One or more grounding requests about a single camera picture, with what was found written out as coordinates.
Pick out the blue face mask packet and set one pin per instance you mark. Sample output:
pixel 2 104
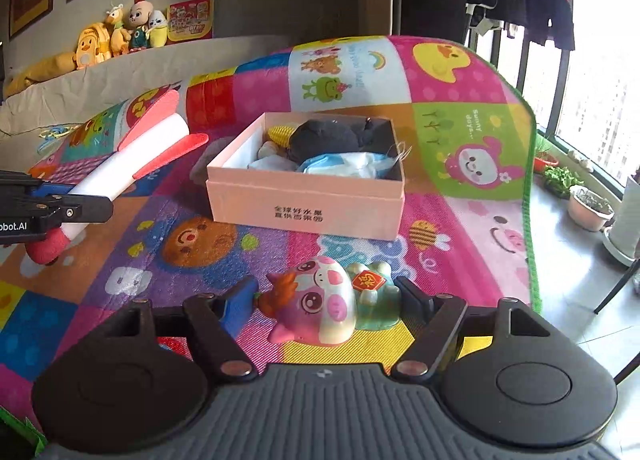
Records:
pixel 345 165

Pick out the white flower pot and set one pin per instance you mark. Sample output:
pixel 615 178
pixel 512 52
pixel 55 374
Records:
pixel 625 225

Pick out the boy doll plush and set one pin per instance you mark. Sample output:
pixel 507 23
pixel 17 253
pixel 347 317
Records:
pixel 136 15

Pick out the red cartoon card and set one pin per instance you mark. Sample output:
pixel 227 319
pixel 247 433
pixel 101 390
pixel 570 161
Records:
pixel 190 20

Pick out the black metal stand leg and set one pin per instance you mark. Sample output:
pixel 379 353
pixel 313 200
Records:
pixel 617 287

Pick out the black plush toy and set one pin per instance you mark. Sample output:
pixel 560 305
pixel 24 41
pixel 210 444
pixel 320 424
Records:
pixel 325 138

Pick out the pink cardboard box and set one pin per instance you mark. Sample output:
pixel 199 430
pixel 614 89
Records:
pixel 300 205

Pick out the black window railing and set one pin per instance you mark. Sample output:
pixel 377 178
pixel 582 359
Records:
pixel 558 90

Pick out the white and yellow banana plush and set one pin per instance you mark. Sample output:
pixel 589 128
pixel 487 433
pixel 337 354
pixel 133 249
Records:
pixel 157 25

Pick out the long yellow plush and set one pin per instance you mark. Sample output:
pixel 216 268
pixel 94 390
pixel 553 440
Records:
pixel 45 70

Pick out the colourful cartoon play mat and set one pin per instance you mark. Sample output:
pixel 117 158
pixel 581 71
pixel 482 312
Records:
pixel 475 240

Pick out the yellow deer plush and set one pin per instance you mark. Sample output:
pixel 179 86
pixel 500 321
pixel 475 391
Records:
pixel 117 35

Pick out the green potted plant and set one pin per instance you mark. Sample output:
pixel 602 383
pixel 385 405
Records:
pixel 557 178

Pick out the yellow corn toy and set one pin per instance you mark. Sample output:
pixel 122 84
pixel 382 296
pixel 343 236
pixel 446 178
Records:
pixel 281 134

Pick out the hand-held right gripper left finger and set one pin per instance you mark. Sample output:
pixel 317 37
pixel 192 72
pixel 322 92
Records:
pixel 237 307

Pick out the red flower pot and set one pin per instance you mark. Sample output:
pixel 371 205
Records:
pixel 545 163

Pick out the white foam rocket red tip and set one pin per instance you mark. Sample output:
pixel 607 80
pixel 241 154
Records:
pixel 130 165

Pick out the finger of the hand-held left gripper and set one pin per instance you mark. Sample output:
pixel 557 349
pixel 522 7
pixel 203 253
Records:
pixel 85 210
pixel 30 185

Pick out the pink cow toy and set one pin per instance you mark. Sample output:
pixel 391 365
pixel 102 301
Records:
pixel 320 300

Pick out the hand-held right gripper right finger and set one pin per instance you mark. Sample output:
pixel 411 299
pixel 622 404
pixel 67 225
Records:
pixel 417 302

